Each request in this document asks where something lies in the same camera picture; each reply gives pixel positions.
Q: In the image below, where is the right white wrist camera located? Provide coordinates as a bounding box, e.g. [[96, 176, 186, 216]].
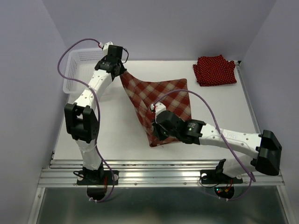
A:
[[150, 102, 166, 116]]

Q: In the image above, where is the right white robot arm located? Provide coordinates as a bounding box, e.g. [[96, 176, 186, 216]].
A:
[[153, 110, 282, 182]]

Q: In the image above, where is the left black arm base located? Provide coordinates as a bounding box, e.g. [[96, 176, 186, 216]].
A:
[[73, 169, 119, 186]]

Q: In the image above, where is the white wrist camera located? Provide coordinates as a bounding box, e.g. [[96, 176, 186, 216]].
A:
[[150, 102, 166, 116], [98, 42, 113, 51]]

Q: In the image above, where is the red polka dot skirt pile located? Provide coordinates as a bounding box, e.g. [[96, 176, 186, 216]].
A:
[[196, 55, 237, 86]]

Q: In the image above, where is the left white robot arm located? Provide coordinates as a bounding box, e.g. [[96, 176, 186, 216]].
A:
[[64, 42, 126, 184]]

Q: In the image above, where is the purple cable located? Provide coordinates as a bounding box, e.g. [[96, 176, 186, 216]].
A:
[[152, 90, 256, 202], [57, 37, 117, 203]]

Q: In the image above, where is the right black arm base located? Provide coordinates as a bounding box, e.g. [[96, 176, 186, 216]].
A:
[[200, 169, 243, 185]]

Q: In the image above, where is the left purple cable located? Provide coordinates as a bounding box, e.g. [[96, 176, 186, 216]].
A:
[[57, 37, 117, 203]]

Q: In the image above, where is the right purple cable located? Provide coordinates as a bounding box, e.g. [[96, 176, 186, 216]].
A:
[[152, 90, 256, 202]]

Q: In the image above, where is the aluminium rail frame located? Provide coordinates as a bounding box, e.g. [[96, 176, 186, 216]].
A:
[[27, 61, 290, 224]]

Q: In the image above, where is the white plastic basket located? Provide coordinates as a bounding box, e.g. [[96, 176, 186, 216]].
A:
[[63, 48, 105, 94]]

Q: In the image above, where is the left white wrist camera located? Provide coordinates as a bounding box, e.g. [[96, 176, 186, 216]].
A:
[[98, 42, 113, 51]]

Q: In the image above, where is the red plaid skirt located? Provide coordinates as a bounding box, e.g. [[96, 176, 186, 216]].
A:
[[120, 72, 192, 147]]

